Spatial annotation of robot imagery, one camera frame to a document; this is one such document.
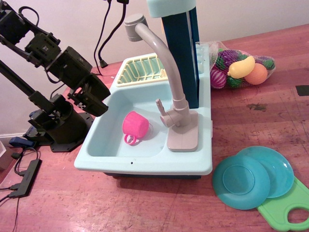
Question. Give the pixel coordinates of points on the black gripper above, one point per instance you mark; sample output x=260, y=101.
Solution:
x=86, y=90

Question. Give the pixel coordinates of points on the pink toy cup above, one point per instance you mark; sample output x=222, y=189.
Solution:
x=134, y=127

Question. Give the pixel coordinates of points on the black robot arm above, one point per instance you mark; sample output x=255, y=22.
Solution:
x=60, y=122

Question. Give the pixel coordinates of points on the yellow dish rack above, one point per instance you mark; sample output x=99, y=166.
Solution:
x=142, y=69

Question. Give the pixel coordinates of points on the blue clamp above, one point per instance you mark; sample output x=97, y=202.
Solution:
x=20, y=142

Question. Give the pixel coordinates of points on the light blue toy sink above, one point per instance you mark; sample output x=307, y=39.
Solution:
x=105, y=150

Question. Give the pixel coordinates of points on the dark blue water tower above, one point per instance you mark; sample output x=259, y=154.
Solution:
x=179, y=20

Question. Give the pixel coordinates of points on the grey toy faucet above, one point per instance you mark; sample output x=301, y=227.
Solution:
x=181, y=121

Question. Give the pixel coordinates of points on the black usb hub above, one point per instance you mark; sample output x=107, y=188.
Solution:
x=23, y=188

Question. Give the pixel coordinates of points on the mesh bag of toy food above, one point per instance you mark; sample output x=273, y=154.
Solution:
x=220, y=58

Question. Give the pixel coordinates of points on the yellow toy fruit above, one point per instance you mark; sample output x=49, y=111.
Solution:
x=241, y=68

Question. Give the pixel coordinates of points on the orange toy fruit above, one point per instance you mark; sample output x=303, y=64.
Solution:
x=258, y=75

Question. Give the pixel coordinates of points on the front teal plate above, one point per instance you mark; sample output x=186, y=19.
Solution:
x=241, y=182

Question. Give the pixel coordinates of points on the teal plate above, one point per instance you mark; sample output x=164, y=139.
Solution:
x=279, y=170
x=241, y=182

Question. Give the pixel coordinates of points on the black tape patch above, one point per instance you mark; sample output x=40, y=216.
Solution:
x=302, y=90

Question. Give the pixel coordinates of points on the rear teal plate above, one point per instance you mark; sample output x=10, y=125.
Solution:
x=279, y=170

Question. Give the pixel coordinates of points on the green cutting board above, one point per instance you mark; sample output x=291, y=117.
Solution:
x=276, y=210

